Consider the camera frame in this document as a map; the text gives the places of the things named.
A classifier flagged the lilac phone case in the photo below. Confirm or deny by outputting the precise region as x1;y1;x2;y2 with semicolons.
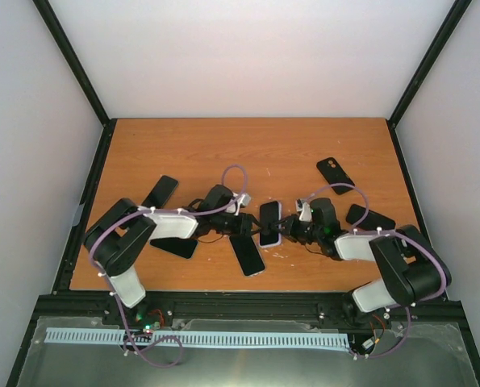
258;200;283;248

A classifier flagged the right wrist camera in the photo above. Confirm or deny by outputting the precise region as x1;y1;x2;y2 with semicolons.
296;199;312;222

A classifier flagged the small circuit board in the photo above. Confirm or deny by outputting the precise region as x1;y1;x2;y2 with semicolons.
136;309;165;334

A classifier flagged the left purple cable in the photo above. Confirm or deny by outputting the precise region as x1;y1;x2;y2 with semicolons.
88;164;249;323

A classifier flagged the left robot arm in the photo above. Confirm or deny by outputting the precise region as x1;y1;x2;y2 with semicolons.
83;185;265;325

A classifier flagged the black aluminium front rail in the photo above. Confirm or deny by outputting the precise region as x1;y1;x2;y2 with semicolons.
37;289;465;327

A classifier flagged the black frame post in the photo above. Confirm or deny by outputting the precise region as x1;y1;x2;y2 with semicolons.
387;0;472;131
32;0;111;127

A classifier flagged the light blue cable duct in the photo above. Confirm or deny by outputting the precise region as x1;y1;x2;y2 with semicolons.
44;327;349;352

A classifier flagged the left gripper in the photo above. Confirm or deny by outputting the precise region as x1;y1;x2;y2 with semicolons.
211;211;263;236

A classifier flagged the clear magsafe phone case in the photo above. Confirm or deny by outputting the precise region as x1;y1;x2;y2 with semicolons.
227;234;267;278

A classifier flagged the purple cable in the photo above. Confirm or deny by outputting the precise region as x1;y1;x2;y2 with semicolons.
88;164;249;323
303;183;453;299

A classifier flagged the left black frame post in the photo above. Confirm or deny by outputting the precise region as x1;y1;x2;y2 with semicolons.
32;0;111;127

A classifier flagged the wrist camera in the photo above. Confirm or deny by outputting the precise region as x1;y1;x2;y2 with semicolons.
236;193;251;208
296;199;312;222

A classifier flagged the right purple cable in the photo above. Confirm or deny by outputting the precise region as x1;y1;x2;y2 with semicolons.
303;183;453;299

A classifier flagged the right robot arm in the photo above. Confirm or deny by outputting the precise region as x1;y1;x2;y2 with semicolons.
261;198;452;323

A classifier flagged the right black frame post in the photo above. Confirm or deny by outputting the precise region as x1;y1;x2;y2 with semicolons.
387;0;472;131

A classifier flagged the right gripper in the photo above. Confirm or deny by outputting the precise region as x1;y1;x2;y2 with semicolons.
271;213;323;245

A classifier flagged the black phone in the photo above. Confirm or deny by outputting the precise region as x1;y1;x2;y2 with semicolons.
141;175;178;208
149;238;198;260
345;204;396;231
259;201;280;246
228;235;265;277

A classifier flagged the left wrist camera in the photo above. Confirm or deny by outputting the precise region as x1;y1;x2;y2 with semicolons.
236;193;251;208

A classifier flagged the black phone case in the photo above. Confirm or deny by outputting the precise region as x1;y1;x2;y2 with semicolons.
316;156;355;195

